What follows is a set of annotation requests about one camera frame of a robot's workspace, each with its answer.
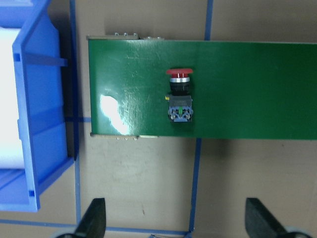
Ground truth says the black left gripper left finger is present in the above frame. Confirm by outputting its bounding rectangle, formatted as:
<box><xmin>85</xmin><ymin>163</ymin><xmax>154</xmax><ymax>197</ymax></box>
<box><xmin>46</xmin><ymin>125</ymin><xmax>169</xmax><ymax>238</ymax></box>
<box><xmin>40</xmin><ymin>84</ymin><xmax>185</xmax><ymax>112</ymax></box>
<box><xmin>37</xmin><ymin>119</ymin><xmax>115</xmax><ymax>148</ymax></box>
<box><xmin>74</xmin><ymin>198</ymin><xmax>106</xmax><ymax>238</ymax></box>

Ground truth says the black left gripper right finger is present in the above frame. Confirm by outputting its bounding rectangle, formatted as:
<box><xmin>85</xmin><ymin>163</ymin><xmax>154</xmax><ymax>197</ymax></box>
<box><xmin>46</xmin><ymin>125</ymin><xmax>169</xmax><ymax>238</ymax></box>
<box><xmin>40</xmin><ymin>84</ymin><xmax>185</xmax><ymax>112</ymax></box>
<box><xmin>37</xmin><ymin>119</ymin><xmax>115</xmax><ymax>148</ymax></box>
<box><xmin>245</xmin><ymin>198</ymin><xmax>287</xmax><ymax>238</ymax></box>

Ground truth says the red push button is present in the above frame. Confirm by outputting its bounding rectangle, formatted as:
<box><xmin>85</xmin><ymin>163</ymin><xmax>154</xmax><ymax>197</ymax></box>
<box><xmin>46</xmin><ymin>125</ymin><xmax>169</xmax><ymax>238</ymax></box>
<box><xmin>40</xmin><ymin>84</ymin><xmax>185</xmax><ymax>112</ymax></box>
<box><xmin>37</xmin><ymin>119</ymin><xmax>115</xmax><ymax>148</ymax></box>
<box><xmin>165</xmin><ymin>68</ymin><xmax>193</xmax><ymax>122</ymax></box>

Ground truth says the white foam pad left bin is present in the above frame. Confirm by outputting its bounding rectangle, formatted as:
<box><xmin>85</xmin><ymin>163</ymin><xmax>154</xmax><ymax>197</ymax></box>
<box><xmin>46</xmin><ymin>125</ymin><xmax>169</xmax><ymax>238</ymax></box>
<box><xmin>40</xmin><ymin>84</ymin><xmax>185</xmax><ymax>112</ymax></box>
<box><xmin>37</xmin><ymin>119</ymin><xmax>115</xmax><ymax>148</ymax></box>
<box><xmin>0</xmin><ymin>28</ymin><xmax>24</xmax><ymax>169</ymax></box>

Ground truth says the green conveyor belt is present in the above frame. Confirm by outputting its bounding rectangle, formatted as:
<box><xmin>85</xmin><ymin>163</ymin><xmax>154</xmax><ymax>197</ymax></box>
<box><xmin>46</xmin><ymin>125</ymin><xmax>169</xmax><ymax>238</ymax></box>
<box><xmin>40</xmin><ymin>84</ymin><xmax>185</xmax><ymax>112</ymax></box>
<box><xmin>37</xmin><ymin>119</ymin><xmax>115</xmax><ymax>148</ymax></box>
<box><xmin>88</xmin><ymin>37</ymin><xmax>317</xmax><ymax>140</ymax></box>

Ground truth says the blue bin left side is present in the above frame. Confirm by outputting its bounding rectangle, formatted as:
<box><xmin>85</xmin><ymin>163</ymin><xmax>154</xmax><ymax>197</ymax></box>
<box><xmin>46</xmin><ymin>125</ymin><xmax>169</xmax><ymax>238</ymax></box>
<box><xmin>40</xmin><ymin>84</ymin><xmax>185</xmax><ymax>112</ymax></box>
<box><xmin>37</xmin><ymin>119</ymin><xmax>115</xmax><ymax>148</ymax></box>
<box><xmin>0</xmin><ymin>0</ymin><xmax>73</xmax><ymax>212</ymax></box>

